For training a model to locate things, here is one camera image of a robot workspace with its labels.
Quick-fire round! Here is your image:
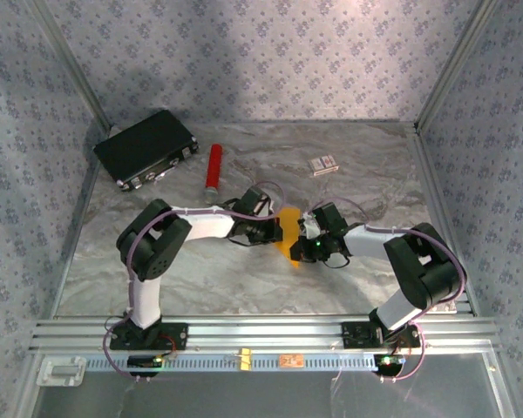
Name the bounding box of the grey slotted cable duct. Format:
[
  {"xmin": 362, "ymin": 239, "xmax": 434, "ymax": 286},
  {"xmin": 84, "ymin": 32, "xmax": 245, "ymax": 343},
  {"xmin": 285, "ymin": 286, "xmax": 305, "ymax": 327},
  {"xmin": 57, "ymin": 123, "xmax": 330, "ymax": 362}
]
[{"xmin": 85, "ymin": 352, "xmax": 383, "ymax": 374}]

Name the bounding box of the black hard case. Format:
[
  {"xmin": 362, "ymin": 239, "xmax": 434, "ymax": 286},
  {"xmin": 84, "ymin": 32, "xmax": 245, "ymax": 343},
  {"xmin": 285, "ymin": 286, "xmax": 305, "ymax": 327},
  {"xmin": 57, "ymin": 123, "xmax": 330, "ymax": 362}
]
[{"xmin": 92, "ymin": 108, "xmax": 200, "ymax": 193}]

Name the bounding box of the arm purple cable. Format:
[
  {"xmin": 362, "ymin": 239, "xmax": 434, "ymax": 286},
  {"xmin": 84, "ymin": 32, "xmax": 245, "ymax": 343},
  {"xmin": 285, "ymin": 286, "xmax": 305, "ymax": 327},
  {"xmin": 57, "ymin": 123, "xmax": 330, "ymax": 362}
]
[
  {"xmin": 102, "ymin": 180, "xmax": 287, "ymax": 384},
  {"xmin": 302, "ymin": 198, "xmax": 467, "ymax": 384}
]

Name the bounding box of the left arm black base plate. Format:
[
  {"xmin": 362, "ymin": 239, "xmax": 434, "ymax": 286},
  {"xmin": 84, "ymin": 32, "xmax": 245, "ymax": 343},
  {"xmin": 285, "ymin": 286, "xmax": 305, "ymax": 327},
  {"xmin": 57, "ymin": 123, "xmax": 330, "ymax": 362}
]
[{"xmin": 109, "ymin": 322, "xmax": 189, "ymax": 352}]

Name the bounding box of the aluminium frame post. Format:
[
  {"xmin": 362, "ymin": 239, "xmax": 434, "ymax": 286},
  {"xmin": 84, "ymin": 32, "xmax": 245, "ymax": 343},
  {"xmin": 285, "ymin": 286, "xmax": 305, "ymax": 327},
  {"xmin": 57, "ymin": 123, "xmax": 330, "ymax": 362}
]
[
  {"xmin": 413, "ymin": 0, "xmax": 502, "ymax": 131},
  {"xmin": 25, "ymin": 0, "xmax": 114, "ymax": 134}
]

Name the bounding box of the playing card box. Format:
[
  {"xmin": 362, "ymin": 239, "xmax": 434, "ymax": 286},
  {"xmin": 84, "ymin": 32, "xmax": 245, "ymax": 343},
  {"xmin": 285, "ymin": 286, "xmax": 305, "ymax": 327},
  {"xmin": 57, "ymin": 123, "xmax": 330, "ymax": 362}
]
[{"xmin": 307, "ymin": 155, "xmax": 339, "ymax": 177}]

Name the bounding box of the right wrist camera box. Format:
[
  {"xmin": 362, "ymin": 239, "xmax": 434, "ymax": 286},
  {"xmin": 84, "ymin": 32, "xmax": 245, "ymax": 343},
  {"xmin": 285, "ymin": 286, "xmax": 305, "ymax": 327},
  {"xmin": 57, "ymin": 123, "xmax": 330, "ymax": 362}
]
[{"xmin": 299, "ymin": 212, "xmax": 323, "ymax": 239}]

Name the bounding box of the red glitter microphone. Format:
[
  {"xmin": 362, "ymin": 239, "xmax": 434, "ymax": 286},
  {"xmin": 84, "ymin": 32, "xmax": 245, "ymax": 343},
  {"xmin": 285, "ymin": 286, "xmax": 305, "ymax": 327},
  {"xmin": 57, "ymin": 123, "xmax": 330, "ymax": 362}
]
[{"xmin": 202, "ymin": 144, "xmax": 225, "ymax": 206}]

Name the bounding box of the silver metal bracket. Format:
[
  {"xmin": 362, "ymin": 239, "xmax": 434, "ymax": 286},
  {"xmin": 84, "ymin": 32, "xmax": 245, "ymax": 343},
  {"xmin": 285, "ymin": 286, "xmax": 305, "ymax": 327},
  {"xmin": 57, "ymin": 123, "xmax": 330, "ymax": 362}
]
[{"xmin": 36, "ymin": 355, "xmax": 87, "ymax": 388}]

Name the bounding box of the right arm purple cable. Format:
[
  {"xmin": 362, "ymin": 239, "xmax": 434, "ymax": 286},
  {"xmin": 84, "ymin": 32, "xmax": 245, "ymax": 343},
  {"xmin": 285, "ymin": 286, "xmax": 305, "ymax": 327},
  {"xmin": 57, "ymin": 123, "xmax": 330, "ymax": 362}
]
[{"xmin": 302, "ymin": 198, "xmax": 467, "ymax": 384}]

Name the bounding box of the aluminium side rail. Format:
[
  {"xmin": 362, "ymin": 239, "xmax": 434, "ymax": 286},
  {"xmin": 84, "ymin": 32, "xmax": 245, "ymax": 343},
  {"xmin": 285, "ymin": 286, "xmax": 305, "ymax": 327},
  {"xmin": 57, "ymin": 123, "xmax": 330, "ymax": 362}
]
[
  {"xmin": 411, "ymin": 124, "xmax": 479, "ymax": 317},
  {"xmin": 51, "ymin": 130, "xmax": 112, "ymax": 319}
]

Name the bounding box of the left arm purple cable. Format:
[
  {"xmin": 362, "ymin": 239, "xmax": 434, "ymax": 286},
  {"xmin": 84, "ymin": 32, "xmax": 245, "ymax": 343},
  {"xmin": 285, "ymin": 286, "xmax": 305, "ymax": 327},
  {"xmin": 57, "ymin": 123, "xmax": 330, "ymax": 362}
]
[{"xmin": 102, "ymin": 180, "xmax": 287, "ymax": 384}]

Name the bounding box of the yellow cloth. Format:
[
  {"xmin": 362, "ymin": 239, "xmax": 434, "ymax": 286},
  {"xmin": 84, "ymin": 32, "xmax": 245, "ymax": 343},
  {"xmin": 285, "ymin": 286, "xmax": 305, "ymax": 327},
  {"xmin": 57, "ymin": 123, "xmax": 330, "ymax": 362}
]
[{"xmin": 273, "ymin": 207, "xmax": 302, "ymax": 270}]

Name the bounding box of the aluminium mounting rail beam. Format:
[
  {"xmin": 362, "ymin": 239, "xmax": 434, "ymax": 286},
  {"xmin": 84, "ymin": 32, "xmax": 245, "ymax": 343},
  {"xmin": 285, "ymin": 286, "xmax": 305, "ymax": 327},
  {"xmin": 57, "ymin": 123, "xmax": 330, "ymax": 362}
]
[{"xmin": 29, "ymin": 316, "xmax": 500, "ymax": 352}]

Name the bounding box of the grey acrylic panel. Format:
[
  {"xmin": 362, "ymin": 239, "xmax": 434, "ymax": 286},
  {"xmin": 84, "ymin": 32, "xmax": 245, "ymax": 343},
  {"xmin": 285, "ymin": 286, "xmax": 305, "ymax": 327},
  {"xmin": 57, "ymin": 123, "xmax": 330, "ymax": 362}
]
[{"xmin": 30, "ymin": 352, "xmax": 513, "ymax": 418}]

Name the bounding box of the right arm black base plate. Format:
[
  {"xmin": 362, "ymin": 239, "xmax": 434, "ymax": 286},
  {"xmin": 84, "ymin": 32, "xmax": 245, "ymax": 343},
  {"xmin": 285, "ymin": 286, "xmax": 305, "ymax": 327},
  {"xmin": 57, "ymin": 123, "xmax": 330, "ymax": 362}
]
[{"xmin": 341, "ymin": 320, "xmax": 422, "ymax": 349}]

